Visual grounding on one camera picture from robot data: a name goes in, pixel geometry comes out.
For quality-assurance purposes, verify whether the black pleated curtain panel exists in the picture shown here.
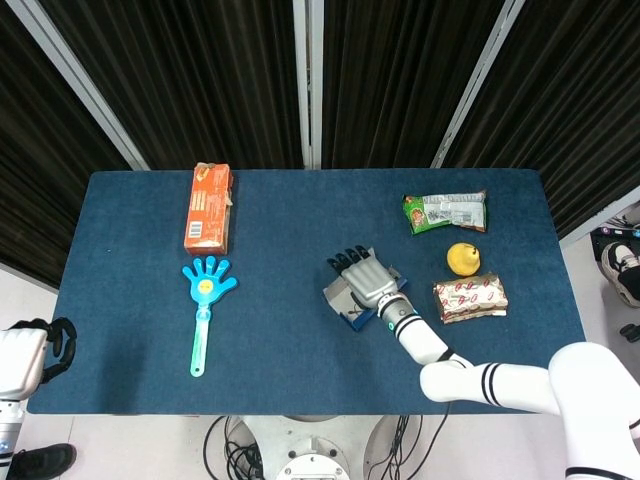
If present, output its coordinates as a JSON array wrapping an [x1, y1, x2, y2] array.
[[442, 0, 640, 239], [0, 0, 134, 291], [322, 0, 509, 170], [39, 0, 306, 171]]

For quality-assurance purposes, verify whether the grey blue box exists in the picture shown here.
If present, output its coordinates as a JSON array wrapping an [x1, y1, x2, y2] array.
[[322, 244, 412, 334]]

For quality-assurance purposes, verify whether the yellow pear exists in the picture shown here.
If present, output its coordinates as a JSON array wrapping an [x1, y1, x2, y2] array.
[[446, 241, 484, 277]]

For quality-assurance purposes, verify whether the black shoe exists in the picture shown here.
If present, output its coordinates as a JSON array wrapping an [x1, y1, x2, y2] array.
[[4, 442, 79, 480]]

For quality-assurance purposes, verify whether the gold red snack packet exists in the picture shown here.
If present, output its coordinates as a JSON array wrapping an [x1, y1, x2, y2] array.
[[432, 272, 510, 326]]

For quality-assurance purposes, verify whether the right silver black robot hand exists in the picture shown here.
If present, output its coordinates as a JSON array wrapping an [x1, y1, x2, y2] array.
[[327, 244, 401, 306]]

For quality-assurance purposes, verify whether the blue cloth-covered table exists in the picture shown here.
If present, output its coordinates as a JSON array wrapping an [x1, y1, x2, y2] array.
[[25, 168, 586, 416]]

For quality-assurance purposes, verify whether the black cable bundle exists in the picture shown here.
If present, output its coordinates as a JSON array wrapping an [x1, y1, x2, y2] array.
[[369, 412, 451, 480], [202, 414, 266, 480]]

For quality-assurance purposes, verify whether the blue green hand clapper toy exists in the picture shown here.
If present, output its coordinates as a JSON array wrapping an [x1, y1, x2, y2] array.
[[181, 255, 237, 378]]

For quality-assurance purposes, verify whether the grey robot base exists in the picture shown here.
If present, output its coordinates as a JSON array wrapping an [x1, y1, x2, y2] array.
[[234, 414, 401, 480]]

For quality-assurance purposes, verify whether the orange cardboard carton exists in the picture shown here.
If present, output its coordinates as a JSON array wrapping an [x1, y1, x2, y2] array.
[[183, 161, 237, 256]]

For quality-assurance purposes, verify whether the green snack packet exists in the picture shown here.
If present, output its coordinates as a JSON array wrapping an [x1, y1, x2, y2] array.
[[401, 188, 488, 236]]

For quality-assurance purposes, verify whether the white partition frame post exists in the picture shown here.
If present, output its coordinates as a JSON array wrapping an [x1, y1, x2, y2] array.
[[559, 184, 640, 249], [430, 0, 526, 170], [17, 0, 151, 171], [292, 0, 325, 170]]

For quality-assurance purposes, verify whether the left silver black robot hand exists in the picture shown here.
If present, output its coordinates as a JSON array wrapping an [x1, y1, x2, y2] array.
[[0, 317, 79, 400]]

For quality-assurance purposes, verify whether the white black sneaker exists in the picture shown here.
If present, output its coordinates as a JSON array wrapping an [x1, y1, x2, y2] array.
[[599, 242, 640, 309]]

